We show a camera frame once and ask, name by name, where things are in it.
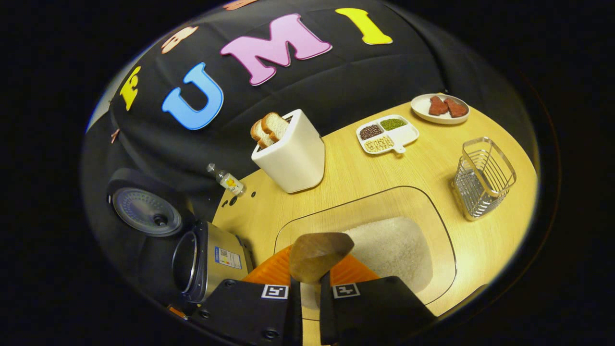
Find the metal wire chopstick holder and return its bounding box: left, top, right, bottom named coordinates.
left=452, top=137, right=517, bottom=222

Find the white round plate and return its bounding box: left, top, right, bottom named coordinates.
left=411, top=93, right=470, bottom=125

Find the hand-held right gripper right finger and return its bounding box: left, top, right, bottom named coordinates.
left=320, top=255, right=438, bottom=346

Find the white divided dish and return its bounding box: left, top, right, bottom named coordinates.
left=356, top=114, right=419, bottom=155

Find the small glass bottle yellow label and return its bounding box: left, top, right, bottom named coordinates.
left=207, top=163, right=245, bottom=196

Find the clear plastic container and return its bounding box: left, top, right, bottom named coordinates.
left=274, top=186, right=457, bottom=321

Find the white toaster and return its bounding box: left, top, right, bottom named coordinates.
left=251, top=109, right=326, bottom=194

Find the yellow soybeans heap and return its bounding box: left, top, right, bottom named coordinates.
left=364, top=136, right=394, bottom=153

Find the toast bread slice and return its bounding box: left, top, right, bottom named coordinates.
left=250, top=119, right=270, bottom=148
left=261, top=112, right=290, bottom=143

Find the black silver rice cooker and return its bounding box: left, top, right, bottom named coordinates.
left=96, top=167, right=254, bottom=308

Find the wooden spoon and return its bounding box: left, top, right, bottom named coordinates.
left=289, top=233, right=355, bottom=284

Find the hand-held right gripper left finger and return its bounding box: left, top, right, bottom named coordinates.
left=190, top=245, right=303, bottom=346

